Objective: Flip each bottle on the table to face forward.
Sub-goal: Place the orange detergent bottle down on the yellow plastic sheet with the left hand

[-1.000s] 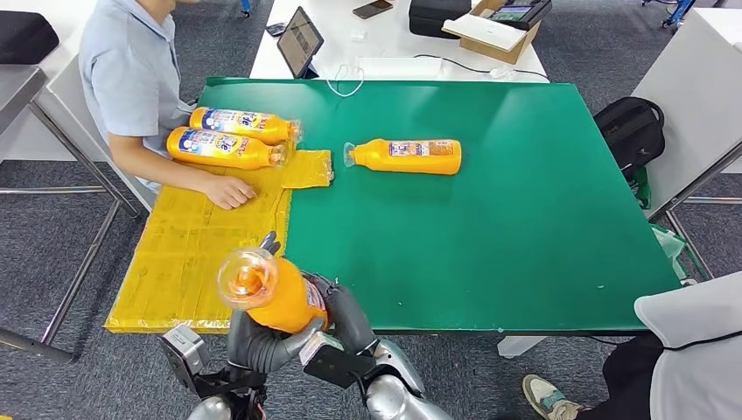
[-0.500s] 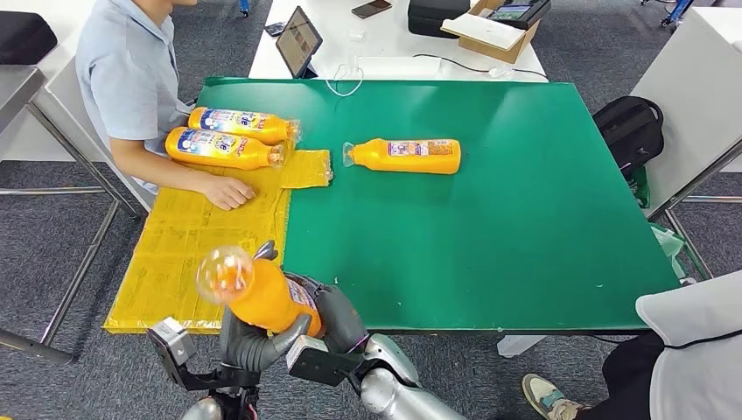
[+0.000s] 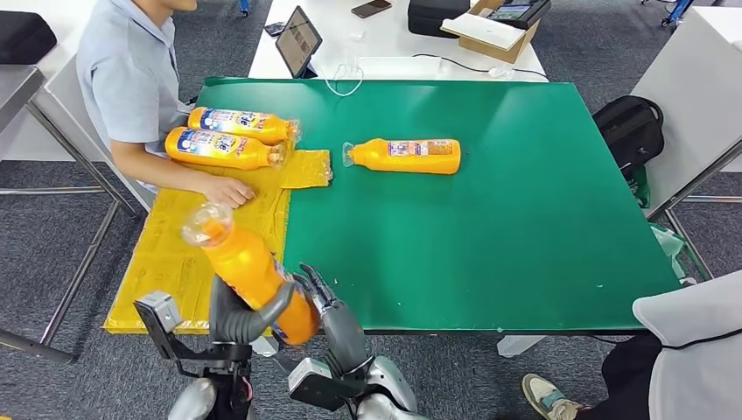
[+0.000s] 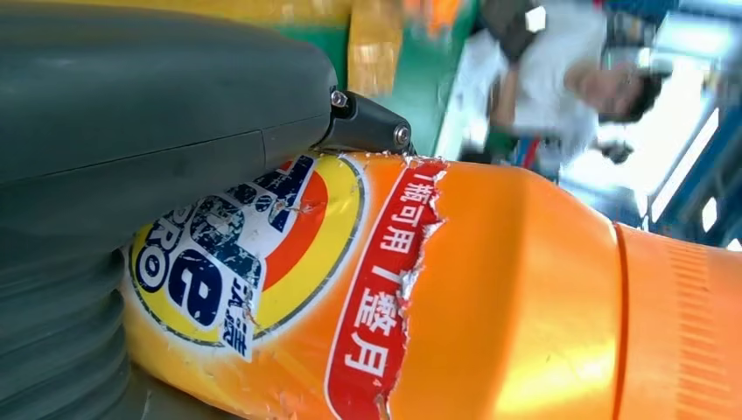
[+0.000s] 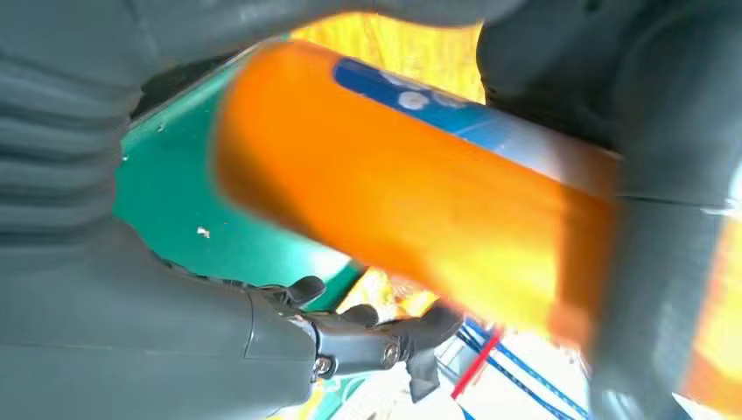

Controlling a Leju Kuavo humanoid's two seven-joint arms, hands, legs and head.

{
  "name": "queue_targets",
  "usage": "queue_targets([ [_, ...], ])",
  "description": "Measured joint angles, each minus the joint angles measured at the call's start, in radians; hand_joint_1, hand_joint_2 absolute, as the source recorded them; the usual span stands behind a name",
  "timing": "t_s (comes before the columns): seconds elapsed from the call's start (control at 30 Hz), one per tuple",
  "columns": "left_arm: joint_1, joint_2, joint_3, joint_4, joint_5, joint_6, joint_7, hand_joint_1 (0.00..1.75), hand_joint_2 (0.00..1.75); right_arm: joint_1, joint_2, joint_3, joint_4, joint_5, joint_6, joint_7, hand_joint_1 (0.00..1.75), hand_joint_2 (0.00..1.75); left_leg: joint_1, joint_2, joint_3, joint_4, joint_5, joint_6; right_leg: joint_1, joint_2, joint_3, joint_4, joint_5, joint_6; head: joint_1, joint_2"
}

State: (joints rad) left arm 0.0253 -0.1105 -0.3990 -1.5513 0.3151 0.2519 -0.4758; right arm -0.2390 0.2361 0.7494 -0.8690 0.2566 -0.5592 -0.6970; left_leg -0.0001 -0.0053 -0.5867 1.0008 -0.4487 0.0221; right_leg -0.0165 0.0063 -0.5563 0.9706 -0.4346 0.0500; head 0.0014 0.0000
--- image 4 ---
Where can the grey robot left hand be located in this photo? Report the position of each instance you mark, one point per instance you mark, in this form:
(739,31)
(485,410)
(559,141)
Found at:
(145,104)

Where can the yellow taped cardboard sheet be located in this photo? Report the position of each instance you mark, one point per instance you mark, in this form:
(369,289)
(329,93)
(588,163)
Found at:
(374,52)

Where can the person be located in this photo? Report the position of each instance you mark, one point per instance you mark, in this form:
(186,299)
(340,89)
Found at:
(550,87)

